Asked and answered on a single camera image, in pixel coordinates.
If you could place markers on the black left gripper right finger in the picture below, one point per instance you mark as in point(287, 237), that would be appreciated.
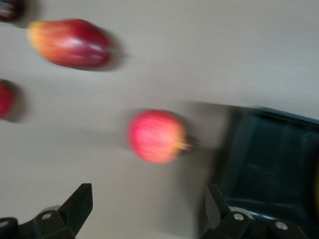
point(224, 224)

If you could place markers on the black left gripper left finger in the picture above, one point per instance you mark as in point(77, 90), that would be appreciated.
point(72, 211)

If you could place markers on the black rectangular plastic tray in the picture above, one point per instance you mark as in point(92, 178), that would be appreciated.
point(269, 161)

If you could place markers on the red yellow apple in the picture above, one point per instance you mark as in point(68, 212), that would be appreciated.
point(5, 99)

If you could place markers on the red pomegranate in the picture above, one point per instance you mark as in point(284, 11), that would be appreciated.
point(157, 137)

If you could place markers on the red yellow mango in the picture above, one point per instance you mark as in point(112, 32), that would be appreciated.
point(72, 43)

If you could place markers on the brown table mat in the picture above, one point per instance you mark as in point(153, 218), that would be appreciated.
point(187, 49)

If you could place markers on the dark purple mangosteen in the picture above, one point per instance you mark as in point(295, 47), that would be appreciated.
point(8, 8)

